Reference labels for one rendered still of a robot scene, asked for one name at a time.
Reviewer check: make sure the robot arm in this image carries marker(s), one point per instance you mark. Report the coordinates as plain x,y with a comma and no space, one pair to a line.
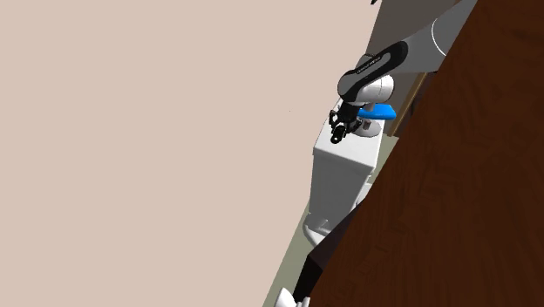
418,49

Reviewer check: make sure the brown wooden robot stand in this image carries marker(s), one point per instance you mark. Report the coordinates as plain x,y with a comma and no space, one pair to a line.
459,191

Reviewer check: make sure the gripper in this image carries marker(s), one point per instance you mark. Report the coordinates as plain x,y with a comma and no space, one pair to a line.
348,112

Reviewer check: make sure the brown wooden door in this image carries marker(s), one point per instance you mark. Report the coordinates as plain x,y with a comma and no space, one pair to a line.
408,106

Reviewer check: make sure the white toilet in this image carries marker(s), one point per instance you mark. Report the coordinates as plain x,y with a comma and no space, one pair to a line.
340,178

